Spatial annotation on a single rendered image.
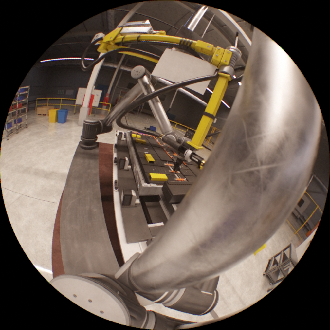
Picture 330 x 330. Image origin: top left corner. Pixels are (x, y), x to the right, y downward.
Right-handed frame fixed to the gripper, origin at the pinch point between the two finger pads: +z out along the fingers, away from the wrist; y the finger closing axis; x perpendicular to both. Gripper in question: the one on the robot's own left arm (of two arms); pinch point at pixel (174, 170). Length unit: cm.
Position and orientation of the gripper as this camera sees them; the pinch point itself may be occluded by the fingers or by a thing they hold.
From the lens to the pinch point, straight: 124.6
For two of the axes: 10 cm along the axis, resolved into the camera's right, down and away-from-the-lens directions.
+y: 3.7, 5.5, -7.5
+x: 8.6, 1.1, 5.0
